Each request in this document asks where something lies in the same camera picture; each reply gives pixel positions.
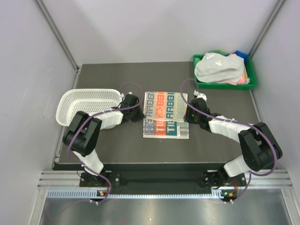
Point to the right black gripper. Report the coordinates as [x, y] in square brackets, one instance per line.
[187, 117]

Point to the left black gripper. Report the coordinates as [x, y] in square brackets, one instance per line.
[140, 115]

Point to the colourful rabbit print towel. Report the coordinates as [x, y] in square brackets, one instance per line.
[164, 113]

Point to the grey white towel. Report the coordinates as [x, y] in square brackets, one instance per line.
[216, 68]

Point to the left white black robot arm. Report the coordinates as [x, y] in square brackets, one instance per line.
[82, 134]

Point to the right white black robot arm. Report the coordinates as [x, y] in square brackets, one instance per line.
[258, 145]

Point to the white perforated plastic basket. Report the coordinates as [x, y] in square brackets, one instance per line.
[90, 101]

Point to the pink striped towel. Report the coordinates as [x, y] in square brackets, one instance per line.
[244, 78]

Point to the green plastic bin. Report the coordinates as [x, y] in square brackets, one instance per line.
[224, 86]

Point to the green cloth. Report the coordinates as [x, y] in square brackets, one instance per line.
[219, 52]

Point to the blue cloth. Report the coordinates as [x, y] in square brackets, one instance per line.
[241, 54]

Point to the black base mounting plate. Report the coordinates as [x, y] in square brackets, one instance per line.
[152, 180]

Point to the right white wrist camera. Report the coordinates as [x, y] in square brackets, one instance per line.
[197, 94]

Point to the grey slotted cable duct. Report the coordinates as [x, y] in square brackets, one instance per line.
[98, 194]

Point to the aluminium frame rail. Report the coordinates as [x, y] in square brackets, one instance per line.
[59, 179]

